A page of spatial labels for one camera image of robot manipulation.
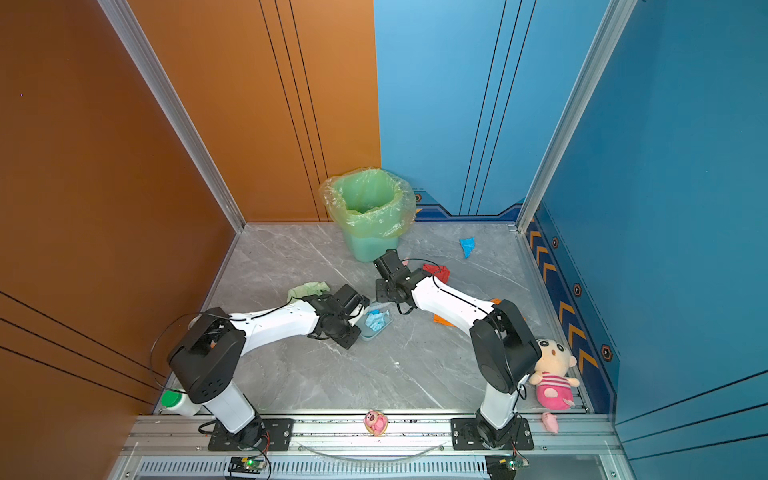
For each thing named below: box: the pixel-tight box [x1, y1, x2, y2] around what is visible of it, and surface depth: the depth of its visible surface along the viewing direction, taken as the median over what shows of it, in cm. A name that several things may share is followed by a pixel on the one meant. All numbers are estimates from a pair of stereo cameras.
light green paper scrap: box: [287, 281, 331, 303], surface depth 101 cm
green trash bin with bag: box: [320, 167, 417, 263], surface depth 96 cm
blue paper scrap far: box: [459, 237, 476, 259], surface depth 115 cm
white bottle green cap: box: [161, 389, 202, 416], surface depth 72 cm
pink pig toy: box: [364, 409, 389, 437], surface depth 75 cm
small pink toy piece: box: [542, 412, 559, 434], surface depth 75 cm
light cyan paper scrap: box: [364, 313, 390, 332], surface depth 93 cm
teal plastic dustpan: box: [356, 302, 394, 341], surface depth 93 cm
